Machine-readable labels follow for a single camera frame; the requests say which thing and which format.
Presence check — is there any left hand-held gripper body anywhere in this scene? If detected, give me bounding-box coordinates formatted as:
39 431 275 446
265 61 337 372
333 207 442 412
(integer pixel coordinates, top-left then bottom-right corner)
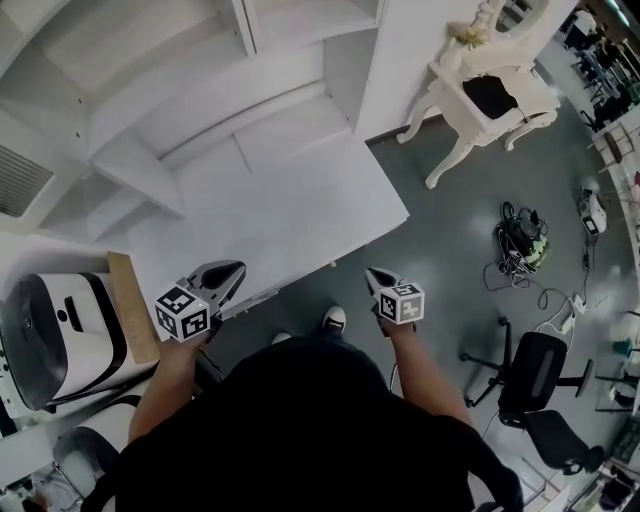
153 259 246 343

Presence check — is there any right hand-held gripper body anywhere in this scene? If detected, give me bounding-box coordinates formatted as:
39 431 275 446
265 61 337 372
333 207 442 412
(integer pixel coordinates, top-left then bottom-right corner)
364 266 427 337

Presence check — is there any person's left forearm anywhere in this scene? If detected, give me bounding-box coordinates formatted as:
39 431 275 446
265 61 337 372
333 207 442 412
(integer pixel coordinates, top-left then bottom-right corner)
128 333 211 444

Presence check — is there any person's right forearm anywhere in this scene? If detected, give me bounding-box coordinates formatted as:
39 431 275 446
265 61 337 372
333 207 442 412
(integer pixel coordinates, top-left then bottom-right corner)
387 322 474 426

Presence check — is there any white desk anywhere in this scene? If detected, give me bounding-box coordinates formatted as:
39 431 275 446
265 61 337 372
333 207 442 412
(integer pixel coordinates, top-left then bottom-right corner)
89 139 412 322

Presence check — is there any person's right white shoe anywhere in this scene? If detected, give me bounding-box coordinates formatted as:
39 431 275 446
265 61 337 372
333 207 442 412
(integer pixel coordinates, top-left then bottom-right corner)
322 305 348 332

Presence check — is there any brown cardboard box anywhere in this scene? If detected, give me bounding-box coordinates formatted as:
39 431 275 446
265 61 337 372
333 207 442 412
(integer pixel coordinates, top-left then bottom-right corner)
106 251 161 365

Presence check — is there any person's right leg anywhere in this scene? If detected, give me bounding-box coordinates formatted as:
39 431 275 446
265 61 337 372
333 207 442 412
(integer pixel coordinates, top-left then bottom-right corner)
309 327 346 346

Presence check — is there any white black appliance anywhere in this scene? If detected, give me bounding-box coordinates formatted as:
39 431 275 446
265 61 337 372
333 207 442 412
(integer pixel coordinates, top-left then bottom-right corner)
0 271 151 414
52 394 146 501

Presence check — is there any person's black shirt torso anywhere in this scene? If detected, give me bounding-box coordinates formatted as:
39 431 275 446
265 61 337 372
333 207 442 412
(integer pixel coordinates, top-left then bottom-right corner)
94 335 526 512

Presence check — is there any black office chair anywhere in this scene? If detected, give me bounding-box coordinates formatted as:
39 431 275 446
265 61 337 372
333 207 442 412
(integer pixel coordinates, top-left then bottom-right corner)
459 315 606 476

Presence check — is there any white power strip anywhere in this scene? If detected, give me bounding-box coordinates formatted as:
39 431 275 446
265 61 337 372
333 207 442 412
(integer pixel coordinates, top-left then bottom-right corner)
559 294 587 332

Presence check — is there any white fluted glass cabinet door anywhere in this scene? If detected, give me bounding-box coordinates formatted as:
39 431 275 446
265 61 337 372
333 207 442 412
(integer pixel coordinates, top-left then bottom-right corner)
0 114 91 236

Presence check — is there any small white device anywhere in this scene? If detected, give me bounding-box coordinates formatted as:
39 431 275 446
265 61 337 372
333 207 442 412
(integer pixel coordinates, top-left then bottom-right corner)
579 187 610 235

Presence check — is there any cream vanity table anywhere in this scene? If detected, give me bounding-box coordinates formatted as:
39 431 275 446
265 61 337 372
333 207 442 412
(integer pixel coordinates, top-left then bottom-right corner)
397 0 559 190

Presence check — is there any black cloth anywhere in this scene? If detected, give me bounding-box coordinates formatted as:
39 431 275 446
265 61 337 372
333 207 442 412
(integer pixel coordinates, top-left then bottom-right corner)
462 74 520 120

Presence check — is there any white shelving rack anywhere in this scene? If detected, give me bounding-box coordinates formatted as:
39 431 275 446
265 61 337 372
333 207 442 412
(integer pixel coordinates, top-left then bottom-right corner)
597 119 640 281

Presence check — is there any cream dried flower bunch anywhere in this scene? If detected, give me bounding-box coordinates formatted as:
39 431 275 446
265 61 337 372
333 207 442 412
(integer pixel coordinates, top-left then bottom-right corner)
447 22 489 49

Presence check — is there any cream oval mirror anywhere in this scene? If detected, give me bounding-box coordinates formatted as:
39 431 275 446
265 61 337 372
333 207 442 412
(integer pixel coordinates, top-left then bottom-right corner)
494 0 549 36

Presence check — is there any black cable bundle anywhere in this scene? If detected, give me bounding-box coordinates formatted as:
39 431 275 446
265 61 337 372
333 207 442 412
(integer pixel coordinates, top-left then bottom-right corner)
482 201 551 291

